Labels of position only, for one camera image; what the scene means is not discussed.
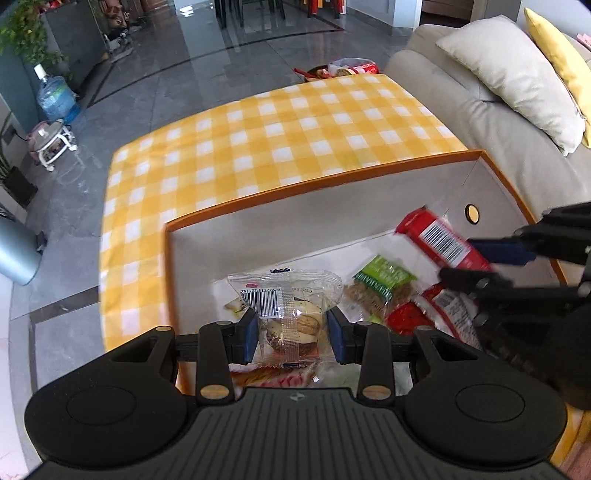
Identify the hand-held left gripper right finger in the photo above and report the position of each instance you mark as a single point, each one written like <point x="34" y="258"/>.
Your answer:
<point x="333" y="337"/>

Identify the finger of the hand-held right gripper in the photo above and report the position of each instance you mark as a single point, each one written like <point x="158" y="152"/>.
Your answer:
<point x="503" y="250"/>
<point x="475" y="279"/>

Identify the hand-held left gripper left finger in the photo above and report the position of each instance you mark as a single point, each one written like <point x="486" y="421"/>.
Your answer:
<point x="251" y="337"/>

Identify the clear pastry packet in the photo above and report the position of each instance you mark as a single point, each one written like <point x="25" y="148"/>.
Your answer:
<point x="295" y="323"/>

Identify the small red snack packet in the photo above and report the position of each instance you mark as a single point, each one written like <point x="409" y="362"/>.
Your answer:
<point x="429" y="230"/>

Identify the large red snack bag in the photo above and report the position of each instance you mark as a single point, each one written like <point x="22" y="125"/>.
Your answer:
<point x="411" y="318"/>

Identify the orange cardboard box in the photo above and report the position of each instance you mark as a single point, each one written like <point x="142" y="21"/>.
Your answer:
<point x="323" y="221"/>

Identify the clear packet with green label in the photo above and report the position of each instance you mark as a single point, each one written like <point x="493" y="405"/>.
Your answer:
<point x="383" y="277"/>

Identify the beige sofa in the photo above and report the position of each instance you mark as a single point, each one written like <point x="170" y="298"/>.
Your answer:
<point x="508" y="157"/>

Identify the yellow fluffy cloth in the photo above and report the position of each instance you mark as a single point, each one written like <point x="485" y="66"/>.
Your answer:
<point x="572" y="431"/>

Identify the white cushion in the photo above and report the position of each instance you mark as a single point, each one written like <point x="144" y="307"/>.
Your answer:
<point x="517" y="78"/>

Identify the yellow checkered tablecloth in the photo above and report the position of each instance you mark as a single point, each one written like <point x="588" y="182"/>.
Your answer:
<point x="277" y="138"/>

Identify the yellow cushion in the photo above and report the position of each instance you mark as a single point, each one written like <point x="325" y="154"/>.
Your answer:
<point x="563" y="55"/>

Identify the red white snack bag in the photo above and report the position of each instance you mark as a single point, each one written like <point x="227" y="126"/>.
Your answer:
<point x="355" y="68"/>

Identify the silver metal bin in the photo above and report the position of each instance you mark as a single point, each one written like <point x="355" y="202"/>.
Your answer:
<point x="16" y="254"/>

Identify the small white stool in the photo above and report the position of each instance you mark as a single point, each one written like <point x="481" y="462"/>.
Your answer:
<point x="51" y="143"/>

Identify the blue water bottle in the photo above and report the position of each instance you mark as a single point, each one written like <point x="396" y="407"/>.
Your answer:
<point x="57" y="99"/>

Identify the black dining chair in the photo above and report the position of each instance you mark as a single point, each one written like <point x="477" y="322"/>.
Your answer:
<point x="249" y="9"/>

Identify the dark grey cabinet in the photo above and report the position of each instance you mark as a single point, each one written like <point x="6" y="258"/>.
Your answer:
<point x="78" y="37"/>

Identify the green leafy plant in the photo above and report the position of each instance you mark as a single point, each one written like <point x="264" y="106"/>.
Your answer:
<point x="27" y="37"/>

